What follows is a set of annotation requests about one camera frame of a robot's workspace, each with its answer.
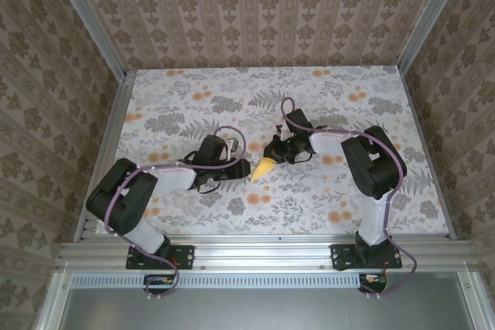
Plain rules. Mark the yellow cloth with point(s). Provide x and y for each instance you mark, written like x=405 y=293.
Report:
x=261 y=171

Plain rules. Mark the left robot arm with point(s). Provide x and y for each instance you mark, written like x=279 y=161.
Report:
x=143 y=233

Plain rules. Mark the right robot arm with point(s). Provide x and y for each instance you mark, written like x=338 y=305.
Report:
x=373 y=222

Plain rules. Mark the floral patterned tablecloth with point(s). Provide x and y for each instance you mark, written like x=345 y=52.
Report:
x=309 y=198

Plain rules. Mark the black connector module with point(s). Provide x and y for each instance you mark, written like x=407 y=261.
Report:
x=158 y=285
x=373 y=283

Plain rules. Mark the grey metal panel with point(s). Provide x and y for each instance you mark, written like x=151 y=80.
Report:
x=263 y=310

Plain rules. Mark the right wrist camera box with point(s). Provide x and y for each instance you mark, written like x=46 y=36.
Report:
x=301 y=120

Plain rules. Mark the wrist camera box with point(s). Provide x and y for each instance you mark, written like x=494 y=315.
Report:
x=301 y=120
x=212 y=147

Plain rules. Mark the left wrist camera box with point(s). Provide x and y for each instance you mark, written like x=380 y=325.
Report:
x=212 y=147

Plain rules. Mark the aluminium frame crossbar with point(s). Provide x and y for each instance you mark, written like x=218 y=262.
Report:
x=263 y=254

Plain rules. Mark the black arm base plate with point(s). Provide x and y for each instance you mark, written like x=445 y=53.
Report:
x=185 y=256
x=340 y=256

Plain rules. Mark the aluminium table side rail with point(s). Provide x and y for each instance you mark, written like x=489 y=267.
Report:
x=104 y=160

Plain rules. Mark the aluminium frame post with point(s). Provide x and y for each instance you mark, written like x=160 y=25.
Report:
x=93 y=17
x=430 y=17

